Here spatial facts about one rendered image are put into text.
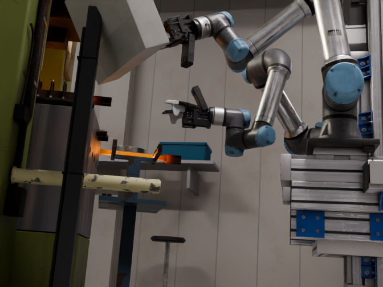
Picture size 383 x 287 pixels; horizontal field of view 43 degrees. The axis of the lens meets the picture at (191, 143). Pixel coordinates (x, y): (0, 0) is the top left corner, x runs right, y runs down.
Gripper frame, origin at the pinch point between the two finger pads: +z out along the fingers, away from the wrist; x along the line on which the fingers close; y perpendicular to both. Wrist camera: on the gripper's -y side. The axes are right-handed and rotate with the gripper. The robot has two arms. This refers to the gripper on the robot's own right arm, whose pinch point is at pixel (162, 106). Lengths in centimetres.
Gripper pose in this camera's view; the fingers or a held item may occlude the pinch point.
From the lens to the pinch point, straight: 195.4
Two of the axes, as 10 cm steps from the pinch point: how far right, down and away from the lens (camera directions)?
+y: -0.7, 9.7, -2.4
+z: -9.9, -0.9, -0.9
